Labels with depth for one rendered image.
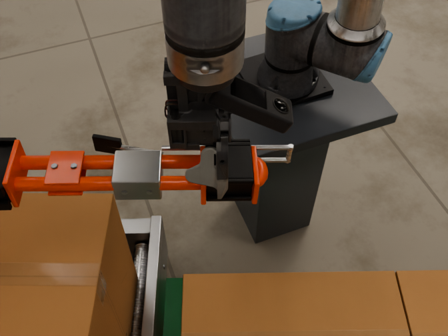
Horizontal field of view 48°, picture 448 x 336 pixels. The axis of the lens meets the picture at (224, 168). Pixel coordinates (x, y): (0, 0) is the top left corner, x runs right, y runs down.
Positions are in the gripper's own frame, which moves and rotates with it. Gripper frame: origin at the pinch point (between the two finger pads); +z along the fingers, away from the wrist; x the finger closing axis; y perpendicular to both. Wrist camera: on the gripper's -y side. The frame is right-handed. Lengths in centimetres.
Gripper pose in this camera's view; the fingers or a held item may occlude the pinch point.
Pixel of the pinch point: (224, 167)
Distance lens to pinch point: 76.2
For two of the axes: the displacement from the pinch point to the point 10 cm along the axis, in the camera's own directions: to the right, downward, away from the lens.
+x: 0.2, 7.9, -6.2
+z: 0.0, 6.2, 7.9
